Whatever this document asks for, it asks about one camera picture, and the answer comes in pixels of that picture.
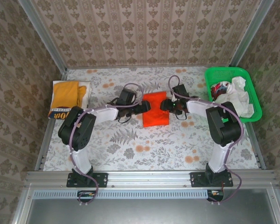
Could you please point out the orange t-shirt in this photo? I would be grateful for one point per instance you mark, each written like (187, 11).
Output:
(155, 116)

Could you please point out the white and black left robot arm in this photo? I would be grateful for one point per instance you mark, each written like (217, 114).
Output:
(81, 161)

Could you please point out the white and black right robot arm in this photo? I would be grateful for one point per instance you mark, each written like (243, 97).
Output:
(218, 158)

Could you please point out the yellow folded clothes stack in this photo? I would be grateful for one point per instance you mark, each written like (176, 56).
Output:
(88, 93)

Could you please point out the floral tablecloth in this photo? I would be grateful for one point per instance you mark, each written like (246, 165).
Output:
(154, 151)

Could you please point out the crumpled multicolour t-shirt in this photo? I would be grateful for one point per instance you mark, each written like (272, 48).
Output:
(218, 88)

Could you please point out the green plastic basket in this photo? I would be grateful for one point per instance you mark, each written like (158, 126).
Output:
(214, 72)

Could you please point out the crumpled white t-shirt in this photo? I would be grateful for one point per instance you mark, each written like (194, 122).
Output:
(240, 100)

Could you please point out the folded yellow t-shirt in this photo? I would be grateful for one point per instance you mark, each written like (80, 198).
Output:
(65, 93)

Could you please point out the folded navy printed t-shirt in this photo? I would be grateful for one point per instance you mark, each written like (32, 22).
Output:
(58, 114)

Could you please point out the grey metal front panel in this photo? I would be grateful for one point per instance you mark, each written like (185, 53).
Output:
(140, 210)

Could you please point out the aluminium front frame rail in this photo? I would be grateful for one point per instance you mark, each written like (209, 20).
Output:
(149, 178)

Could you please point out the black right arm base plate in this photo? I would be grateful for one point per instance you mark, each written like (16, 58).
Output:
(196, 179)

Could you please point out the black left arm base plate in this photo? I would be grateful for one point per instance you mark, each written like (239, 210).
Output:
(101, 179)

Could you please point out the aluminium right side rail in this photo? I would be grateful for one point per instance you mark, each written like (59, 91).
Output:
(259, 151)

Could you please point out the aluminium right frame post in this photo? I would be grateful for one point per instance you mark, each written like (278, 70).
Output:
(250, 32)

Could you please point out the aluminium frame post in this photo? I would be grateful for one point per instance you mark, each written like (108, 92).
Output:
(250, 32)
(44, 37)

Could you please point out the aluminium left side rail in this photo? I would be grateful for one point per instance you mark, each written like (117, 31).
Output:
(40, 161)

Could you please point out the aluminium left frame post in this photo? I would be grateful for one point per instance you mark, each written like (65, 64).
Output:
(44, 37)

